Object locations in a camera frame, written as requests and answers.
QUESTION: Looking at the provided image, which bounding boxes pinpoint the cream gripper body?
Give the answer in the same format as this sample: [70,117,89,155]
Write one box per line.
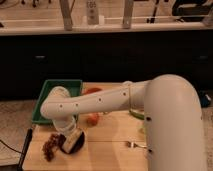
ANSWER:
[64,128,83,145]

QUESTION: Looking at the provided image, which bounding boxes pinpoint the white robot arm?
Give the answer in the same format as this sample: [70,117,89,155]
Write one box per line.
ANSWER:
[40,74,208,171]

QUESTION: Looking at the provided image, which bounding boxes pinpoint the purple bowl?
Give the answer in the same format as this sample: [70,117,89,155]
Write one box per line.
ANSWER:
[59,132,85,154]

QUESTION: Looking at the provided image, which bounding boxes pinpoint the orange bowl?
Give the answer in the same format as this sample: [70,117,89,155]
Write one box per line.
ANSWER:
[83,87,102,94]

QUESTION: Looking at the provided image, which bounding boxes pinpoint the bunch of red grapes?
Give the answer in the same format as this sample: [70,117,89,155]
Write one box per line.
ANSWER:
[42,134,61,162]

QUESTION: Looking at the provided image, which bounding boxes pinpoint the orange fruit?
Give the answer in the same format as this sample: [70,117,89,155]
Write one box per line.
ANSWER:
[87,113,99,126]

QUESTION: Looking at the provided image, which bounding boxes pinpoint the green plastic tray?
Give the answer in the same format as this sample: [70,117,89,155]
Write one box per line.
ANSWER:
[31,79,82,125]

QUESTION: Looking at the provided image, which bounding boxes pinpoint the metal fork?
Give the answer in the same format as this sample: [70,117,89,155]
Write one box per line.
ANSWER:
[125,141,147,149]

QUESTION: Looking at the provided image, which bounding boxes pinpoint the blue device on floor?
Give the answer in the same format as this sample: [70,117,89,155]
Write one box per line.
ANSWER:
[199,94,212,107]

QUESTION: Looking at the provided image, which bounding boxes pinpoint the wooden post right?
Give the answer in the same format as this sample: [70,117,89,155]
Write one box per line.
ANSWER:
[122,0,134,29]

